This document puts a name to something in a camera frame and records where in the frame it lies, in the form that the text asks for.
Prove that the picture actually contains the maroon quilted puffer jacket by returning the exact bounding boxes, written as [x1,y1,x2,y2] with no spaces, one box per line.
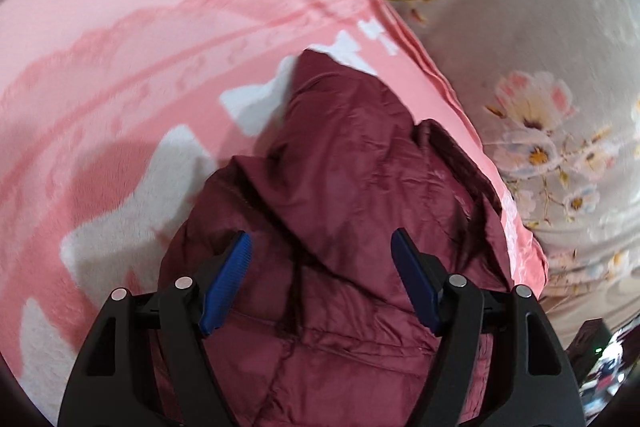
[160,51,512,426]

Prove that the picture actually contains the cluttered items beside bed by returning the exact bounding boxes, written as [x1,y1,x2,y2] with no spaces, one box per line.
[566,317,640,426]

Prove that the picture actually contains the pink fleece blanket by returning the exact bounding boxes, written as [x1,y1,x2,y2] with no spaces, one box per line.
[1,0,548,415]

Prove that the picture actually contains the grey floral bed sheet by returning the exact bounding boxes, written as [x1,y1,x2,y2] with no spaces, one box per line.
[387,0,639,343]

